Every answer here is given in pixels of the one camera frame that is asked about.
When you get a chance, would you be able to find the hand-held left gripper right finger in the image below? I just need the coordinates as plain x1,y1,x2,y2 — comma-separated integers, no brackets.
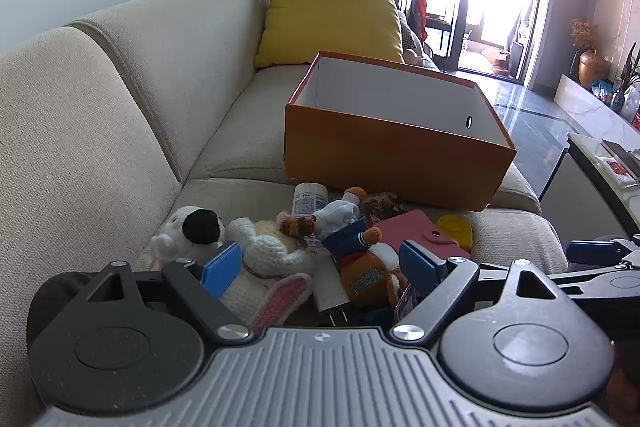
390,239,576,348

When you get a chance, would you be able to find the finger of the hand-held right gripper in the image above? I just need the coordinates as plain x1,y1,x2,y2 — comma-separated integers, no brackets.
550,234,640,305

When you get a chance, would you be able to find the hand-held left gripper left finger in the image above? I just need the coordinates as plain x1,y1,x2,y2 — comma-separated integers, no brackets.
87,241,253,348

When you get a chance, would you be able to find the pink wallet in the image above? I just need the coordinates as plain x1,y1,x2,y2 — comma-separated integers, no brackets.
372,209,472,265

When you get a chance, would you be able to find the white knitted rabbit plush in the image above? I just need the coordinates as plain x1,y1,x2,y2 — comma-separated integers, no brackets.
220,217,317,333

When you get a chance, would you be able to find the bear plush with blue jacket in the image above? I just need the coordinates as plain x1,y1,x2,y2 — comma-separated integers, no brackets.
315,186,408,310

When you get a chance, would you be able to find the white plush dog black ear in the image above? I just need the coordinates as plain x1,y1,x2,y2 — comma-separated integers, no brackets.
150,206,228,265

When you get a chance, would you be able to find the orange cardboard box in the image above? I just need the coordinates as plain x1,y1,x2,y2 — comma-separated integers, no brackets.
284,51,517,212

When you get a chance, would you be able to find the yellow round pouch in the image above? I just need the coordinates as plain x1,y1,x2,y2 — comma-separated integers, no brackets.
436,214,474,250

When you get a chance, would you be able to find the brown crinkled packet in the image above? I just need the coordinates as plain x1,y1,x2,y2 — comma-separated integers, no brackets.
360,191,408,228

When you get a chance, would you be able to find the white and black coffee table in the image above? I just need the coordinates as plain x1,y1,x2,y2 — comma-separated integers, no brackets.
537,132,640,253

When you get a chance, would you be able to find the red and white packet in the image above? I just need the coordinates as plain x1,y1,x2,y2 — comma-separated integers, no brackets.
605,157,638,188

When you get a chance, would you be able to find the white charger plug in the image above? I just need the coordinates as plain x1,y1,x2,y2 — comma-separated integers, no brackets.
312,252,353,327

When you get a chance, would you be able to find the dark tray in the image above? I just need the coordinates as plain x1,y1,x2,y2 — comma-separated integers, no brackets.
602,139,640,180

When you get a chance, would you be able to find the white bottle with blue print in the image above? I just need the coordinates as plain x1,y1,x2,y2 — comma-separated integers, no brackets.
291,182,329,219

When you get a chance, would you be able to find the white marble TV cabinet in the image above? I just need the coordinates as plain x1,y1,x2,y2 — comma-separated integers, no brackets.
554,74,640,148

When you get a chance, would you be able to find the copper vase with dried flowers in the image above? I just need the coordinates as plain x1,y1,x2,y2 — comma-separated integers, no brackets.
571,18,612,88

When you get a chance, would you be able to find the beige fabric sofa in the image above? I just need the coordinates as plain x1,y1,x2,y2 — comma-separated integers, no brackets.
0,0,571,427

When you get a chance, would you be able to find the green potted plant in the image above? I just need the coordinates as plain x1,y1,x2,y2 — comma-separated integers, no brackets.
612,42,640,108

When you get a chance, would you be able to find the grey patterned cushion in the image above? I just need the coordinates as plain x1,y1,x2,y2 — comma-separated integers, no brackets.
400,19,441,70

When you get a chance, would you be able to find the yellow cushion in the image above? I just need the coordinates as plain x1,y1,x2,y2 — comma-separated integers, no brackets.
254,0,406,68

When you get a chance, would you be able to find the small striped plush keychain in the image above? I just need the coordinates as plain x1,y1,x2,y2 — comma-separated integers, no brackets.
276,213,321,239

